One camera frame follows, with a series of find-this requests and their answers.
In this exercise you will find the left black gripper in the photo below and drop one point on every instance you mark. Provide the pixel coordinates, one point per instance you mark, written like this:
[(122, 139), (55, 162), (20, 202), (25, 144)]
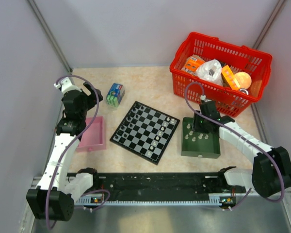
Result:
[(91, 100)]

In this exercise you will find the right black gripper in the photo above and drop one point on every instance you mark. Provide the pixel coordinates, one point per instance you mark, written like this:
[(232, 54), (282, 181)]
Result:
[(195, 126)]

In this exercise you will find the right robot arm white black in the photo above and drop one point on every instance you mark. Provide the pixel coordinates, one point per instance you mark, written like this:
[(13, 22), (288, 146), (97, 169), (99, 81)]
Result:
[(271, 171)]

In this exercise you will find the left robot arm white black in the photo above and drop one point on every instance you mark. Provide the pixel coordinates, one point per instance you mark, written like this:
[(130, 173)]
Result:
[(54, 197)]

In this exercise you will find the black white chess board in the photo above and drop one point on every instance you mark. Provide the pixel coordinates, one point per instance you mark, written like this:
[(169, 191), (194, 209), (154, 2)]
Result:
[(139, 128)]

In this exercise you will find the green plastic tray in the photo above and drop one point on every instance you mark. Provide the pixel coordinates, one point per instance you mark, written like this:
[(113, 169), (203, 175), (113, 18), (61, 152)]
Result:
[(201, 148)]

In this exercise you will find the blue green sponge pack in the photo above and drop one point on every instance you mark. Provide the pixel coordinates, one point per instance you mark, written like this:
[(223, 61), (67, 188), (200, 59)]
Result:
[(115, 95)]

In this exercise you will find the pink plastic tray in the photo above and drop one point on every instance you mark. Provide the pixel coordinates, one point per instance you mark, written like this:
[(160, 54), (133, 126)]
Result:
[(94, 139)]

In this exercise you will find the white plastic bag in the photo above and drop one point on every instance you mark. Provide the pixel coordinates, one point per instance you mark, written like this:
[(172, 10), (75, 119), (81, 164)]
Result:
[(211, 71)]

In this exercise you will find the orange box right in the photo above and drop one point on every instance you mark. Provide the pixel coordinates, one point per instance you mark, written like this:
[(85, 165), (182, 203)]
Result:
[(229, 78)]

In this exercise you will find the orange box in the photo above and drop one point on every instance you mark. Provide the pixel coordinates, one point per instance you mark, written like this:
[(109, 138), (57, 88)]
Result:
[(229, 78), (193, 63)]

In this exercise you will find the orange ball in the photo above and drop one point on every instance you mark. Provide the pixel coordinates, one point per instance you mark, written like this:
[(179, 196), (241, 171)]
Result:
[(244, 79)]

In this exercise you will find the orange box left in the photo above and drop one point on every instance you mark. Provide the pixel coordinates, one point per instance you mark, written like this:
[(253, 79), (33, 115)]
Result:
[(193, 63)]

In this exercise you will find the red plastic basket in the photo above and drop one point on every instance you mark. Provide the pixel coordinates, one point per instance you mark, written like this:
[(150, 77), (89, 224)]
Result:
[(231, 102)]

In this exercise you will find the grey cable duct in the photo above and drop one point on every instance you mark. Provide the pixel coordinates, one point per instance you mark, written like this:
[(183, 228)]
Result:
[(211, 201)]

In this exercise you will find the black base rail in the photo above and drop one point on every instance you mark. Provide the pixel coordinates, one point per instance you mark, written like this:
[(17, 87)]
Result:
[(183, 186)]

